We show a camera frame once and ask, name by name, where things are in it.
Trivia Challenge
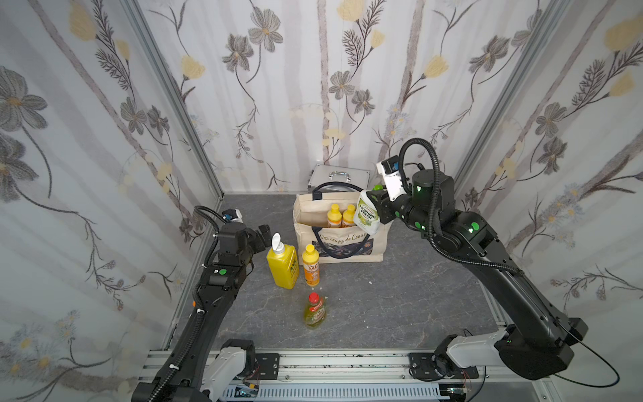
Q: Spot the green bottle red cap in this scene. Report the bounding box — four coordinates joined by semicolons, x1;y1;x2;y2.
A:
304;292;327;328

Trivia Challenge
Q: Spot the white bottle green cap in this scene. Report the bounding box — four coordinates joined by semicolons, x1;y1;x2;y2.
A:
353;189;381;237

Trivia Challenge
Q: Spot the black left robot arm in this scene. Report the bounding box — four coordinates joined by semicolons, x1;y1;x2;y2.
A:
132;205;272;401

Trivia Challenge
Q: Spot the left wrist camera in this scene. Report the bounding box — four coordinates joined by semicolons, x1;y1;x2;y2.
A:
221;209;243;223

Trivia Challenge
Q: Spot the cream canvas shopping bag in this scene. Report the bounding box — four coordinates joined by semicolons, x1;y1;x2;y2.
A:
293;182;392;264

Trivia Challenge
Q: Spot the orange bottle yellow cap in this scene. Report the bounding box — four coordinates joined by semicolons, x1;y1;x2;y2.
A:
327;204;343;228
302;244;320;286
342;204;356;227

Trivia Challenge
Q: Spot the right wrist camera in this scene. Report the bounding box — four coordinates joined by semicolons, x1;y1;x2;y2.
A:
377;156;406;201

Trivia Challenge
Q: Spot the large yellow soap bottle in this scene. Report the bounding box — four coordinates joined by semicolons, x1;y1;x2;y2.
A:
267;233;300;290

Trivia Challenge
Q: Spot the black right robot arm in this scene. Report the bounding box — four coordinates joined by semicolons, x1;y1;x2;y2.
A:
368;138;588;380

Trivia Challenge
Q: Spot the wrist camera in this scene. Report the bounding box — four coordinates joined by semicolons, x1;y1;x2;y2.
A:
221;209;243;223
377;156;406;201

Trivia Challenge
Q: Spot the silver metal case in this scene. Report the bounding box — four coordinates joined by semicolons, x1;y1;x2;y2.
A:
307;164;371;193

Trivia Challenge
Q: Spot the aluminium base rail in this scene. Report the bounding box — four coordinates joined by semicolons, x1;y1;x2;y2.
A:
142;348;549;402

